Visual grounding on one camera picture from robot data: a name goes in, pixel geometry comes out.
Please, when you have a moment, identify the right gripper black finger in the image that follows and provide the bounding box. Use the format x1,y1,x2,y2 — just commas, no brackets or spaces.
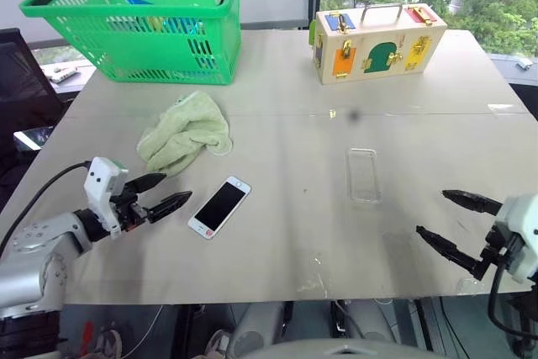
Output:
441,189,504,217
415,225,491,281

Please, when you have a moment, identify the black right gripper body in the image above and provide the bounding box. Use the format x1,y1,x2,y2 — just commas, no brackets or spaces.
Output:
480,224,523,270

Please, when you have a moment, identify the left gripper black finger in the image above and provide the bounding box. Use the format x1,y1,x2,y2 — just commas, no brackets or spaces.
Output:
125,172,168,198
145,190,194,225

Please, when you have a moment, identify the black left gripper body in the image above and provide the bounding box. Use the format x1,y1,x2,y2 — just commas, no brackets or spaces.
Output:
109,187,150,234

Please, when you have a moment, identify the white smartphone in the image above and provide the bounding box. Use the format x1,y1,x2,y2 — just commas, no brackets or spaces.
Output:
187,175,253,241

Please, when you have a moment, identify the clear phone case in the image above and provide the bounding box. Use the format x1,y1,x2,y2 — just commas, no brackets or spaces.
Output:
345,146,383,205

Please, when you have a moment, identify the light green towel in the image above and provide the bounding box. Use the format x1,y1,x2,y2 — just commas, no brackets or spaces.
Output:
136,90,235,177

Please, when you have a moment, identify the white flat device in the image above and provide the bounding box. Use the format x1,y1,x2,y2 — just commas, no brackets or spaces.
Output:
13,126,55,151

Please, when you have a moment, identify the green plastic shopping basket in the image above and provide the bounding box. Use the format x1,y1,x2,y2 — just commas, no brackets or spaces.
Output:
18,0,249,87

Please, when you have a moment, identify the white power strip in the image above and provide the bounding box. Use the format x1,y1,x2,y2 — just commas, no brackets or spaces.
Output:
45,66,82,83

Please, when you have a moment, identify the grey robot torso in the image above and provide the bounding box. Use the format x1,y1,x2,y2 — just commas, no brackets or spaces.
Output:
243,336,442,359

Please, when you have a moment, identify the wooden lock box toy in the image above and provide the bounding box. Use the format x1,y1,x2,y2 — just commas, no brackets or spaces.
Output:
309,2,448,87

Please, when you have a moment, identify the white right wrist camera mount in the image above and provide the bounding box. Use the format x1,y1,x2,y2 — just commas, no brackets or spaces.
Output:
494,193,538,285

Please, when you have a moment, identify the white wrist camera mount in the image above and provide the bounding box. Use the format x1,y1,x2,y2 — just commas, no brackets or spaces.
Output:
82,156,129,240
494,193,538,285

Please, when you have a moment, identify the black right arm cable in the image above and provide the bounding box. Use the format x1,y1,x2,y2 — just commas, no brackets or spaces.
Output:
487,263,538,340

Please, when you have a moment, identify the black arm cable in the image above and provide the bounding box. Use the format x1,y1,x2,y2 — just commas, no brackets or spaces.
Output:
487,263,538,340
0,161,92,257

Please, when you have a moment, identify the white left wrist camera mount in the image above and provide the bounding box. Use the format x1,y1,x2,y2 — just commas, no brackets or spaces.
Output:
82,156,129,240

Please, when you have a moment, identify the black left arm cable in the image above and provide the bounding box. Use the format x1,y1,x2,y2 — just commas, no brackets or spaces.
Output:
0,161,92,257

